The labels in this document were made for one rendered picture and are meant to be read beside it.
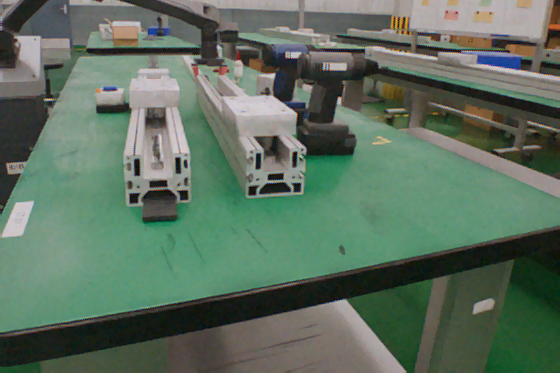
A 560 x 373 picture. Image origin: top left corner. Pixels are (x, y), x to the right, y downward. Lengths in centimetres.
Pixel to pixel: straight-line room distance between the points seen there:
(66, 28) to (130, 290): 1207
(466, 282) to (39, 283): 68
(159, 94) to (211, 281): 55
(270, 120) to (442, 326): 49
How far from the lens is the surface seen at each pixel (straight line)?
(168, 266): 53
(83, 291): 51
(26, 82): 163
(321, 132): 92
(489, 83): 227
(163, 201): 67
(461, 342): 96
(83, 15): 1246
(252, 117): 73
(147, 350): 63
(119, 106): 129
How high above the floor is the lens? 108
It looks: 17 degrees down
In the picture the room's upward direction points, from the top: 2 degrees clockwise
